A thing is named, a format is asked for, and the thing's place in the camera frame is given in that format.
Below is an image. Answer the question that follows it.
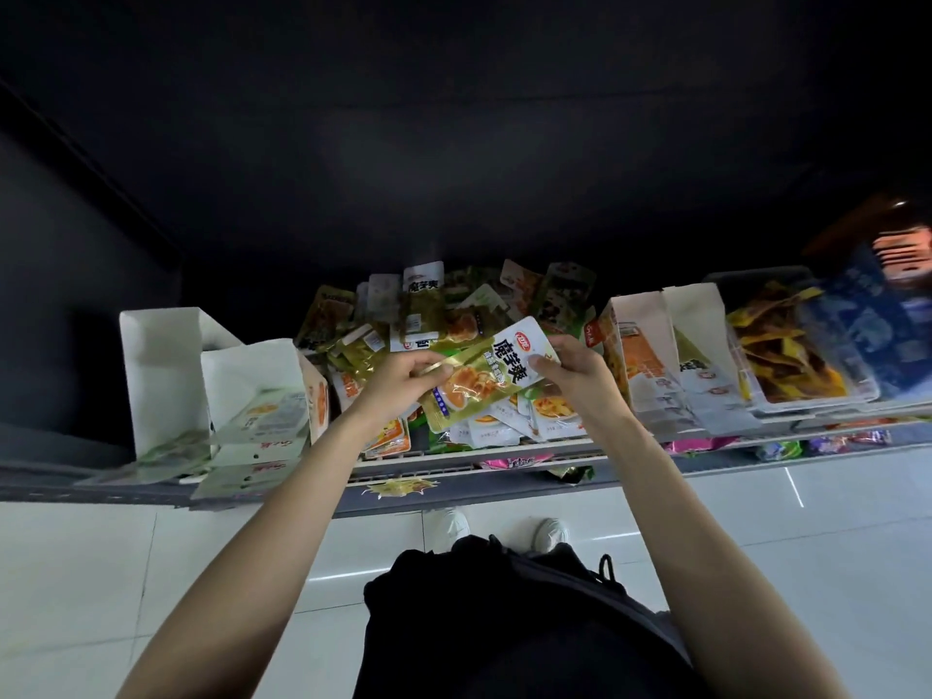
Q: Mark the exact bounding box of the heap of yellow brown packets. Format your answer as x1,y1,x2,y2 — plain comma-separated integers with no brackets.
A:
727,281,851,405

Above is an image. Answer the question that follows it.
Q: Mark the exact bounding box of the person's right hand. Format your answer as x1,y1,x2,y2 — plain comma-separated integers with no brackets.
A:
527,334,636,433

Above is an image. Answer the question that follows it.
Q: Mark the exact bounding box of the pile of assorted snack packets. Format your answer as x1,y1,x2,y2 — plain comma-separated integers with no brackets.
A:
294,260,607,461

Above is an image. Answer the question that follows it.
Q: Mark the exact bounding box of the tall white cardboard box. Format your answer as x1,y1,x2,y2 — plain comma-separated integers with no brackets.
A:
119,307,249,461

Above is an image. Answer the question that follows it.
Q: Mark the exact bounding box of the white cardboard box orange print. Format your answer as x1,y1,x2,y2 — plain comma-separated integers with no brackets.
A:
191,337,330,500

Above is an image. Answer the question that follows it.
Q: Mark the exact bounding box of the purple snack packet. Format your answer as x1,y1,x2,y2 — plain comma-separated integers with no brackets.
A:
807,428,894,453

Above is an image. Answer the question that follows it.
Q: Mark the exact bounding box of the person's left forearm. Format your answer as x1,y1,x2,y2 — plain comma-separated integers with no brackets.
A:
115,413,381,699

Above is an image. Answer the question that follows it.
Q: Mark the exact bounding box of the white orange open display box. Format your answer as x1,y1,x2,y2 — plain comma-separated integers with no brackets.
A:
582,291,689,430

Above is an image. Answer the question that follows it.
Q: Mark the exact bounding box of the person's white right shoe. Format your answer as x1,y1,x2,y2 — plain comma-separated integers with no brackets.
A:
533,517,572,555

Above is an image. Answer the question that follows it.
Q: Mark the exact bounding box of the grey plastic bin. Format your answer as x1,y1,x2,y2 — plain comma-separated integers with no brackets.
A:
700,266,885,418

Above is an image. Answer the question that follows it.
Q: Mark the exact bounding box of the dark grey shelf unit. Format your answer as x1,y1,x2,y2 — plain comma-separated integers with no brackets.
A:
0,0,932,519

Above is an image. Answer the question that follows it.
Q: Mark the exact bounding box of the pink snack packet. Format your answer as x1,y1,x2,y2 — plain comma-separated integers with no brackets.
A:
476,454,556,472

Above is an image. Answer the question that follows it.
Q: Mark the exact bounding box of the person's white left shoe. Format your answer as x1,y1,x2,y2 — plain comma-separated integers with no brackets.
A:
424,507,471,555

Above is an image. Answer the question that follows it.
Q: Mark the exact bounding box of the person's left hand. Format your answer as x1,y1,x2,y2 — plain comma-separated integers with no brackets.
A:
348,349,455,433

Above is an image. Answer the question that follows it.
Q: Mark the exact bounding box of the green yellow snack packet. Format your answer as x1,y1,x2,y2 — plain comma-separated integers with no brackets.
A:
418,316,563,434

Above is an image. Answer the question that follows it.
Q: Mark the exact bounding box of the person's right forearm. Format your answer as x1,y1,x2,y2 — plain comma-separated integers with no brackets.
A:
588,415,854,699

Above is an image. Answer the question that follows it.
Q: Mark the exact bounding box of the stack of blue patterned packets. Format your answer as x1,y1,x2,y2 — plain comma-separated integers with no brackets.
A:
801,240,932,401

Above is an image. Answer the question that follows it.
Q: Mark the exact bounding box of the person's white shoe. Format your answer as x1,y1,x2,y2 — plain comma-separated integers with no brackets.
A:
424,507,471,555
533,517,572,555

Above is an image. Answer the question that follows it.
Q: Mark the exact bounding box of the pale green flat packet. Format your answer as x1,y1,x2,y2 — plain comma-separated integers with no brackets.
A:
73,429,214,490

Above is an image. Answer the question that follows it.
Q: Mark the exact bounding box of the white green open display box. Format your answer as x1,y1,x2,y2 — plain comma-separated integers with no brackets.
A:
661,282,762,437

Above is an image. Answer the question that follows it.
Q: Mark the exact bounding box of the yellow printed packet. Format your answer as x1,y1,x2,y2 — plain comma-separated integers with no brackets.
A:
363,477,439,500

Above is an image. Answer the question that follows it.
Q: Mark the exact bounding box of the person's black clothing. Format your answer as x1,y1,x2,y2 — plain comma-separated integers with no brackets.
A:
352,534,701,699

